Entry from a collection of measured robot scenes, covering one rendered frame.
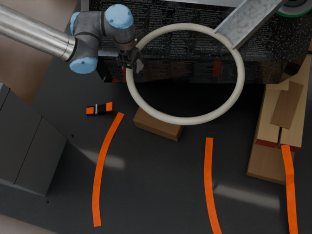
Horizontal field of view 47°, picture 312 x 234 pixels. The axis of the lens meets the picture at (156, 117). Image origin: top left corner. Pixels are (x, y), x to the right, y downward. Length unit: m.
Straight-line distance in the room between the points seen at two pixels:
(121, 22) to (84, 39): 0.14
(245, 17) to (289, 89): 0.77
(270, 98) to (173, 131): 0.62
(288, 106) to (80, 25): 1.36
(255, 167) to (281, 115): 0.34
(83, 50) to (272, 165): 1.38
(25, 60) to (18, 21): 1.74
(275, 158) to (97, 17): 1.38
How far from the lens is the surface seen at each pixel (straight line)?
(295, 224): 2.20
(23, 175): 2.13
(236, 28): 1.62
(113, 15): 1.29
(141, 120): 2.26
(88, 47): 1.25
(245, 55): 1.85
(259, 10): 1.65
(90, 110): 2.49
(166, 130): 2.22
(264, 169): 2.20
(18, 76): 2.86
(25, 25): 1.18
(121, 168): 2.32
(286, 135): 2.18
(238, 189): 2.25
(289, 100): 2.25
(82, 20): 1.32
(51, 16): 3.05
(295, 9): 1.80
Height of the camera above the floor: 2.22
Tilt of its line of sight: 67 degrees down
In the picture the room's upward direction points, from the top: 18 degrees counter-clockwise
